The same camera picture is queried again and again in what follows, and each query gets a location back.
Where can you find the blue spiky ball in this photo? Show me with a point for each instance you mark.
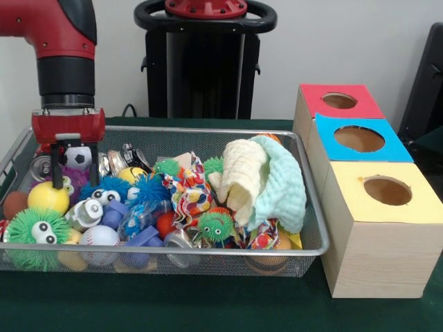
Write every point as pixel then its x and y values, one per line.
pixel 110 185

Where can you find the colourful patterned cloth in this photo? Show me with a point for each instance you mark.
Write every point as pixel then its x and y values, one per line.
pixel 192 195

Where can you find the cream waffle cloth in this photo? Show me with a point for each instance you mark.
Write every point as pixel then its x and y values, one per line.
pixel 242 169

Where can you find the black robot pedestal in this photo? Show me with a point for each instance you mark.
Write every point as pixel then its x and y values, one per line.
pixel 207 69

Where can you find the mint waffle cloth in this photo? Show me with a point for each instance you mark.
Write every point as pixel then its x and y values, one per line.
pixel 284 186

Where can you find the spiky multicolour caterpillar toy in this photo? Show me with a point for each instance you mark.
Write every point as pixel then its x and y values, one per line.
pixel 216 226

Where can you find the wooden box with three holes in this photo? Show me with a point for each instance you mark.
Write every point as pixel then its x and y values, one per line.
pixel 380 256

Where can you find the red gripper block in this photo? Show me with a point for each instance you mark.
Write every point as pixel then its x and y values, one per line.
pixel 69 128

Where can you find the small soccer ball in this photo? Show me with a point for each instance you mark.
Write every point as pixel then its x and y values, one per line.
pixel 78 157

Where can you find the purple spiky googly-eyed toy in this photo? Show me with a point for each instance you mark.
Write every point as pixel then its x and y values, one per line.
pixel 78 176

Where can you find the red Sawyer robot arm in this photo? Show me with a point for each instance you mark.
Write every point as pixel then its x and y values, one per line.
pixel 65 69

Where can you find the green spiky googly-eyed ball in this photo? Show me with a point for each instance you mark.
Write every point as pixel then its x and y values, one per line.
pixel 20 226

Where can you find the white baseball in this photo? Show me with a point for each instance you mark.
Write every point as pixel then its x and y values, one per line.
pixel 100 237

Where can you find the yellow ball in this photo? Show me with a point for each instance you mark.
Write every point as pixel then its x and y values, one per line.
pixel 45 200

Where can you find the dark green table cloth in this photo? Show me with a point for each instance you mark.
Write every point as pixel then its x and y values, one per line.
pixel 173 304
pixel 432 138

